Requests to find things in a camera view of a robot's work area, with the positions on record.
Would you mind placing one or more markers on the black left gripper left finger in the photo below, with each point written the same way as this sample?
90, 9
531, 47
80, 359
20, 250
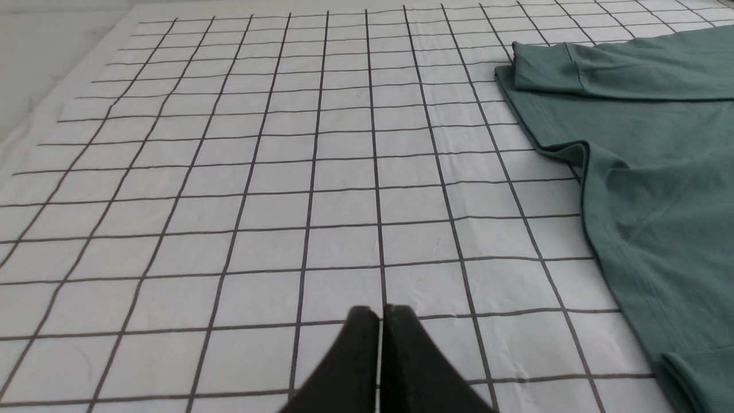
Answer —
346, 378

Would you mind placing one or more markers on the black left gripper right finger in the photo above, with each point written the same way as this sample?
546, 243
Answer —
415, 376

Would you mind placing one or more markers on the green long-sleeved shirt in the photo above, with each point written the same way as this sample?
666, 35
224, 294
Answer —
650, 121

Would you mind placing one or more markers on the white grid-patterned table cloth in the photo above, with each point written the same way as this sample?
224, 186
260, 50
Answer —
189, 230

